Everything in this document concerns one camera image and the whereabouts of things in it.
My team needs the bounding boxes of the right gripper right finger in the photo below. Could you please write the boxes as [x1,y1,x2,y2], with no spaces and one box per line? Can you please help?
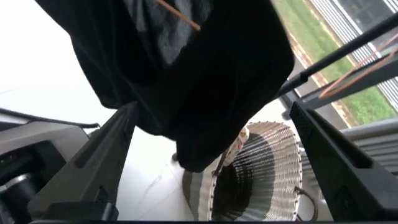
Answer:
[288,100,398,222]

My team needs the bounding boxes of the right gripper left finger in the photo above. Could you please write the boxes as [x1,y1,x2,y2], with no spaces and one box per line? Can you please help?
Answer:
[27,101,140,219]

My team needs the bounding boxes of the black garment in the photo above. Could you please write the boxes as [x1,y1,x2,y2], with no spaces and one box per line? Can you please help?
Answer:
[33,0,295,174]

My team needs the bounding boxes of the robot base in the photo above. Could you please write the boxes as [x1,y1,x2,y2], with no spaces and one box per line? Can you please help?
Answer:
[0,112,95,224]

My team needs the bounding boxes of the white laundry basket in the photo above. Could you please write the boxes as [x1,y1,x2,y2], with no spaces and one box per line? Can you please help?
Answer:
[181,121,320,222]

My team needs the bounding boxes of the black clothes rack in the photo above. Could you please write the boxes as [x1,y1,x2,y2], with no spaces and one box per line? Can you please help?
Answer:
[274,11,398,99]

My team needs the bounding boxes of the beige curtain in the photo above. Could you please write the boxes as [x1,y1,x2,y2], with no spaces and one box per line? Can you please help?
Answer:
[300,116,398,219]

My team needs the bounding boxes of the cream printed garment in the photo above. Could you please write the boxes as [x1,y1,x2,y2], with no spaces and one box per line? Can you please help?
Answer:
[221,125,251,167]

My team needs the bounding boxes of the black cable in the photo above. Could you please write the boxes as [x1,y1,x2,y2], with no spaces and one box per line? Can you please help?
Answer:
[0,106,101,129]

